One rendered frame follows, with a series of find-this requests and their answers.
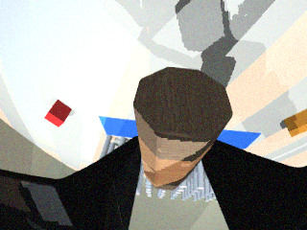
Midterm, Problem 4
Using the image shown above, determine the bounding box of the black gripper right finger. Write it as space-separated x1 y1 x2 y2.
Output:
201 139 307 230

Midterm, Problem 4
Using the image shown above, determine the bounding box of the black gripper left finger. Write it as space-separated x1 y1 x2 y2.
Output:
0 137 142 230

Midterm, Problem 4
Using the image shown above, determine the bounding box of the small red cube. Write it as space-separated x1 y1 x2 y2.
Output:
45 100 73 127

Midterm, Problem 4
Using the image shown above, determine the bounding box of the orange rectangular bar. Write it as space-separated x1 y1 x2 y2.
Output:
284 110 307 137

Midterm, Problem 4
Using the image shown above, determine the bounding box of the blue flat strip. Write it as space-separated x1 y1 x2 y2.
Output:
99 116 260 150

